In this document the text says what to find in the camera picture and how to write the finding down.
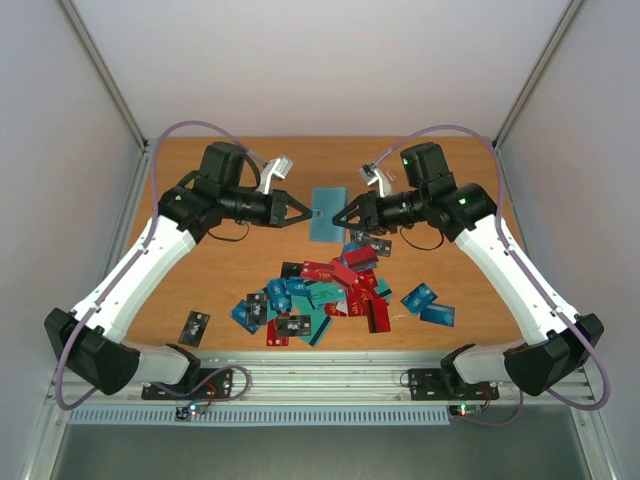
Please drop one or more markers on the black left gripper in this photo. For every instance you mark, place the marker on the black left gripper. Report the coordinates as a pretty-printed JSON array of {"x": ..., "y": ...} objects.
[{"x": 280, "y": 200}]

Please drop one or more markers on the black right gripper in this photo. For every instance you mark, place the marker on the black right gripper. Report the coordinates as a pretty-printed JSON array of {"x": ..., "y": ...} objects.
[{"x": 371, "y": 214}]

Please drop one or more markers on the teal leather card holder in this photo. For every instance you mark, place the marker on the teal leather card holder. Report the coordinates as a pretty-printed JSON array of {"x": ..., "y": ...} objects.
[{"x": 326, "y": 203}]

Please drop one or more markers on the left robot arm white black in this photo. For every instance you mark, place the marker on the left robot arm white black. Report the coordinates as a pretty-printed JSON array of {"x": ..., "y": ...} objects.
[{"x": 88, "y": 340}]

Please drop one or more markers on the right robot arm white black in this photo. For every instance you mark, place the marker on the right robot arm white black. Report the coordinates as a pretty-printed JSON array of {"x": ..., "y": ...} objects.
[{"x": 556, "y": 338}]

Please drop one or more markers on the black card near right arm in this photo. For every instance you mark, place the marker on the black card near right arm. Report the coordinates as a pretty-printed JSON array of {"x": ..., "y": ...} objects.
[{"x": 381, "y": 246}]

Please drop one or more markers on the red card with magnetic stripe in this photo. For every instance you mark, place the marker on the red card with magnetic stripe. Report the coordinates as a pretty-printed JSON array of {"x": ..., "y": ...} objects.
[{"x": 358, "y": 258}]

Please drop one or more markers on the teal VIP card centre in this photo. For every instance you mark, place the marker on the teal VIP card centre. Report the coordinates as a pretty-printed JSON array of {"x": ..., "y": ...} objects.
[{"x": 316, "y": 295}]

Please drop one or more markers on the blue card left pile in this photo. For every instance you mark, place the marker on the blue card left pile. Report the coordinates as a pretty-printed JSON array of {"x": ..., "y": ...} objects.
[{"x": 278, "y": 297}]

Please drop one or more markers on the black card left pile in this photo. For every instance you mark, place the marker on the black card left pile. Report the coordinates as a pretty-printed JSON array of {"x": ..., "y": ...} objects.
[{"x": 257, "y": 309}]

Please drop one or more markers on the blue card far right upper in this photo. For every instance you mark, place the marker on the blue card far right upper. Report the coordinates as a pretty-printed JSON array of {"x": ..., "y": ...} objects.
[{"x": 418, "y": 299}]

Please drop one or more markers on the teal card with black stripe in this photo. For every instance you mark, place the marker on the teal card with black stripe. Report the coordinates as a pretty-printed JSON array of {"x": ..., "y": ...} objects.
[{"x": 320, "y": 331}]

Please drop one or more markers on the black card on red card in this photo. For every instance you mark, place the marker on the black card on red card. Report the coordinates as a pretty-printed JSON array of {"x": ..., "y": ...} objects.
[{"x": 293, "y": 325}]

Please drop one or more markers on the blue card far right lower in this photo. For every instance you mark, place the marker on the blue card far right lower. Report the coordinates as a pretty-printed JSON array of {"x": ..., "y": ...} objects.
[{"x": 438, "y": 314}]

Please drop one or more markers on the lone black VIP card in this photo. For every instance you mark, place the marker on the lone black VIP card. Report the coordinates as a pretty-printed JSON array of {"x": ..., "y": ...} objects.
[{"x": 194, "y": 328}]

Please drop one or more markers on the right small circuit board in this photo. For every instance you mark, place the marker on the right small circuit board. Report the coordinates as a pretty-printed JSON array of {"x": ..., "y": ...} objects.
[{"x": 465, "y": 410}]

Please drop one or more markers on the small circuit board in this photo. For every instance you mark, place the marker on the small circuit board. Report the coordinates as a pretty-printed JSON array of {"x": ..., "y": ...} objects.
[
  {"x": 465, "y": 410},
  {"x": 190, "y": 412}
]

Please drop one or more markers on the left small circuit board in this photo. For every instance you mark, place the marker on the left small circuit board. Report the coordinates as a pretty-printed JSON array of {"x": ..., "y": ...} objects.
[{"x": 190, "y": 412}]

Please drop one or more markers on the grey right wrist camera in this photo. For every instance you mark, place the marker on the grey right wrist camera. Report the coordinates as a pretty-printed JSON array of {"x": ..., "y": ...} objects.
[{"x": 375, "y": 177}]

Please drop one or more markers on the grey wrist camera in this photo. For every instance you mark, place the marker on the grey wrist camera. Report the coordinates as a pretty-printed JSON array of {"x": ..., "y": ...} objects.
[
  {"x": 375, "y": 177},
  {"x": 275, "y": 170}
]

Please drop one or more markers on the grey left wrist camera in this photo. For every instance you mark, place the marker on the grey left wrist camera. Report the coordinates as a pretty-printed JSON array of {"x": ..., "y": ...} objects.
[{"x": 275, "y": 170}]

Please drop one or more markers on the aluminium frame rail front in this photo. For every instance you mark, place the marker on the aluminium frame rail front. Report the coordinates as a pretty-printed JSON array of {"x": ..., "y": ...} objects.
[{"x": 315, "y": 377}]

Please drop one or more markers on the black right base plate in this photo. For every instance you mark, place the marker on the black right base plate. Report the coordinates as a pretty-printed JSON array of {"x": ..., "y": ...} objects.
[{"x": 431, "y": 384}]

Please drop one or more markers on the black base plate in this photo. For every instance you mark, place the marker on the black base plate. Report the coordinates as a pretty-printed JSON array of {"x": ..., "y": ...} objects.
[
  {"x": 201, "y": 384},
  {"x": 431, "y": 384}
]

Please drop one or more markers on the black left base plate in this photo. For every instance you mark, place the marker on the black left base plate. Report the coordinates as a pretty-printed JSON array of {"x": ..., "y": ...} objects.
[{"x": 201, "y": 384}]

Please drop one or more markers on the grey slotted cable duct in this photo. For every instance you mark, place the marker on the grey slotted cable duct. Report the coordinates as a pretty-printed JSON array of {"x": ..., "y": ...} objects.
[{"x": 262, "y": 416}]

